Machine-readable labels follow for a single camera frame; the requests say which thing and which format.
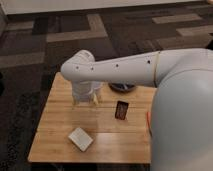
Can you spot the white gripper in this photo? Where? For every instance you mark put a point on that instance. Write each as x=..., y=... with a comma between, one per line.
x=85, y=92

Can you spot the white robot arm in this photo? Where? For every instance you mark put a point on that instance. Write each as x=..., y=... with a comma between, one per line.
x=182, y=106

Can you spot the white rectangular eraser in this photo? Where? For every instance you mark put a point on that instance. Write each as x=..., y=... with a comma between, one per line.
x=80, y=138

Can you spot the dark round bowl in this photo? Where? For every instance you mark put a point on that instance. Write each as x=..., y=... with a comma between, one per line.
x=124, y=88

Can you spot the dark brown snack packet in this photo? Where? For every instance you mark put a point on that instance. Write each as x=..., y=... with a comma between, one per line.
x=121, y=110

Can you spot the wooden table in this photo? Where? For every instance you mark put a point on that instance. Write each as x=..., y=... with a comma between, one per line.
x=114, y=140

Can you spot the orange carrot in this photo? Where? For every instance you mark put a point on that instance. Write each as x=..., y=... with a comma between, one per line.
x=148, y=118

